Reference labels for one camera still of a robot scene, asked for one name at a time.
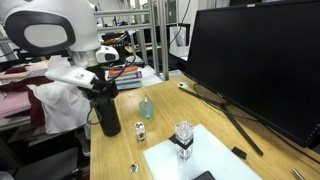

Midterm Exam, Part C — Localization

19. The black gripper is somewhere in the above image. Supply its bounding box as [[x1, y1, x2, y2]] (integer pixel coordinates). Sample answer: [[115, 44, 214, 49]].
[[78, 64, 120, 105]]

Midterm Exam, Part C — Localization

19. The black bottle with strap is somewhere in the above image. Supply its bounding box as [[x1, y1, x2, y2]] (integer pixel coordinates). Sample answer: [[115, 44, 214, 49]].
[[86, 95, 122, 138]]

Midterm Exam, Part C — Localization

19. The blue book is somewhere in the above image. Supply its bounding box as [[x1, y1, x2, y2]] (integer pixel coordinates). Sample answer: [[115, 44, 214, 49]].
[[114, 79, 143, 91]]

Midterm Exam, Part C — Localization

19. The purple book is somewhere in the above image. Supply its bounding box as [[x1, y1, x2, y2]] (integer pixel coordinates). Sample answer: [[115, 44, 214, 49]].
[[113, 70, 144, 83]]

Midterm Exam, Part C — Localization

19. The red book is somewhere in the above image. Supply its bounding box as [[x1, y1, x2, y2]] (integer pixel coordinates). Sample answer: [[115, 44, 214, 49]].
[[108, 65, 140, 77]]

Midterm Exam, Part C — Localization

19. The white cloth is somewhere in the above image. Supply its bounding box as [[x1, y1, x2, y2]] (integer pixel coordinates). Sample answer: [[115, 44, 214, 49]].
[[26, 54, 93, 135]]

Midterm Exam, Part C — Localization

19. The teal plastic cup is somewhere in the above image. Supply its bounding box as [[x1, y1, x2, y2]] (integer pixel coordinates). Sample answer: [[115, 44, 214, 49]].
[[138, 99, 155, 120]]

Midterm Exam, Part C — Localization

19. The maroon cloth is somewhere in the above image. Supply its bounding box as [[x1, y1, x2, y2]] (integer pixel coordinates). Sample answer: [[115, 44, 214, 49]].
[[0, 65, 58, 128]]

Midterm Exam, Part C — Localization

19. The white tape roll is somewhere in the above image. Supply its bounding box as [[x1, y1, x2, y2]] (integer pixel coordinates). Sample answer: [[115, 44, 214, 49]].
[[177, 81, 190, 90]]

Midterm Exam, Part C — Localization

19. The pink cloth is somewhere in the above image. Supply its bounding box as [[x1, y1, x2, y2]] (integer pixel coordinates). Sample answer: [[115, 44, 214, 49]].
[[0, 90, 32, 118]]

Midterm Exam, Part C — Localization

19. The black chair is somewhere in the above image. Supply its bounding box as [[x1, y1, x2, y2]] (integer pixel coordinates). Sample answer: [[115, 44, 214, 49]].
[[0, 138, 81, 180]]

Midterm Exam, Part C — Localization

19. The tall clear grinder black band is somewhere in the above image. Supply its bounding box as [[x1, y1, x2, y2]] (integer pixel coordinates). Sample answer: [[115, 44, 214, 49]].
[[173, 120, 195, 162]]

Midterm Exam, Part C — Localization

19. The white rectangular mat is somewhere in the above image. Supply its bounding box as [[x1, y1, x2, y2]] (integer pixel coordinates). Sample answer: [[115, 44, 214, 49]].
[[142, 124, 263, 180]]

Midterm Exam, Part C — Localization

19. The black monitor stand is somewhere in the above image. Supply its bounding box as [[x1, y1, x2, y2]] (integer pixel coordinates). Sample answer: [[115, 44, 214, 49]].
[[179, 85, 264, 157]]

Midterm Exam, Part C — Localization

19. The small black block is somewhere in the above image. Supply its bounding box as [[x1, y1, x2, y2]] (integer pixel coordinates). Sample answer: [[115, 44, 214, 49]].
[[231, 146, 248, 160]]

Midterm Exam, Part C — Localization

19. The large black monitor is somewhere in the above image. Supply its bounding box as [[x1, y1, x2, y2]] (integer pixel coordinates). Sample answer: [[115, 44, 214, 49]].
[[184, 0, 320, 149]]

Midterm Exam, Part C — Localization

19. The metal cylinder rod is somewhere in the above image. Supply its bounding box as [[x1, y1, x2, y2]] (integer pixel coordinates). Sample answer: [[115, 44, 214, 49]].
[[291, 167, 306, 180]]

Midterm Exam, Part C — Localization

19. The flat silver wrist camera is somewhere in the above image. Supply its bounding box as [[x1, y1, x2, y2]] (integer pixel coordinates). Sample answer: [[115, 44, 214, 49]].
[[44, 64, 96, 90]]

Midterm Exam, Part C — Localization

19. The aluminium frame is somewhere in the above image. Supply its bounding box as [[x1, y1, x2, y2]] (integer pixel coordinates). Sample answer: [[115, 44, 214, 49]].
[[93, 0, 170, 81]]

